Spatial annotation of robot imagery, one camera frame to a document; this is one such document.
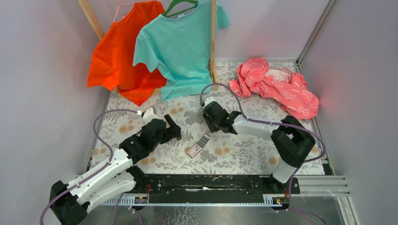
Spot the beige and black stapler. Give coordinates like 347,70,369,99
164,114,182,141

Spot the wooden clothes rack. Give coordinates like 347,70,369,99
77,0,218,83

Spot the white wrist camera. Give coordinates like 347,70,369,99
142,107,159,123
204,97,215,106

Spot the pink patterned cloth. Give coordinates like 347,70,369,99
229,58,320,120

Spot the white red staple box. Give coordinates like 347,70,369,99
187,144,203,158

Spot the floral table mat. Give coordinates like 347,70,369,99
88,61,326,175

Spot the pink clothes hanger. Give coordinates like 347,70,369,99
113,0,135,22

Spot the green clothes hanger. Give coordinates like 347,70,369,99
162,0,199,18

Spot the teal t-shirt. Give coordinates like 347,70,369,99
133,0,212,101

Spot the orange t-shirt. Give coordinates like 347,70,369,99
86,0,166,106

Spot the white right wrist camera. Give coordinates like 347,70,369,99
204,97,215,106

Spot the silver staple strip tray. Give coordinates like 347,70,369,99
197,134,211,149

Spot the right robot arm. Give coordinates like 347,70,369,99
200,97,316,193

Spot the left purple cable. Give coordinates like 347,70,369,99
39,108,147,225

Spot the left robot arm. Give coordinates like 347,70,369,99
49,114,182,225

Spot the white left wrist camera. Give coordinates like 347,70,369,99
142,107,159,123

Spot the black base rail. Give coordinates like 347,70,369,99
129,174,300,204

